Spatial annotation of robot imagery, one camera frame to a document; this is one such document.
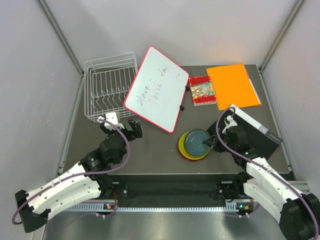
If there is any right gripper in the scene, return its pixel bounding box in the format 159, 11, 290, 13
204, 128, 237, 154

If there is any dark green plate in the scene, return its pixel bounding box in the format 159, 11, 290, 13
183, 128, 210, 157

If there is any lime green plate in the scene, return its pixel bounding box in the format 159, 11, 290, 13
177, 131, 210, 162

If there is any orange plate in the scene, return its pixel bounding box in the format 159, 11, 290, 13
178, 142, 209, 162

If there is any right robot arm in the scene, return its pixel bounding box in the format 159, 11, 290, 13
205, 123, 320, 240

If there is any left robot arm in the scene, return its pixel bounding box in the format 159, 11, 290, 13
12, 117, 143, 233

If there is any pink framed whiteboard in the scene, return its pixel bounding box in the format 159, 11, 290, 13
124, 46, 189, 133

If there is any black box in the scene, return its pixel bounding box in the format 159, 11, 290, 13
206, 105, 283, 159

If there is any red patterned paperback book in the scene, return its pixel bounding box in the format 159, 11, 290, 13
188, 75, 217, 106

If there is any orange folder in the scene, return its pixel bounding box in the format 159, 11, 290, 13
206, 64, 262, 111

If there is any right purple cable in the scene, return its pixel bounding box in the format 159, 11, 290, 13
215, 107, 316, 228

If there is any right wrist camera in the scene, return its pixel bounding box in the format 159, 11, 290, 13
222, 115, 238, 135

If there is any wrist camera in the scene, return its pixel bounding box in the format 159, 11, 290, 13
222, 115, 238, 135
97, 111, 124, 130

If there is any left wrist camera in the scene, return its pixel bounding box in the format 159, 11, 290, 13
97, 111, 124, 130

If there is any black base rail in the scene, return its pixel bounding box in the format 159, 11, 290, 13
110, 173, 245, 207

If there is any white wire dish rack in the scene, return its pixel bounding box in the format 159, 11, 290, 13
84, 52, 138, 122

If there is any grey cable duct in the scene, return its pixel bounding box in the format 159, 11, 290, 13
66, 202, 254, 213

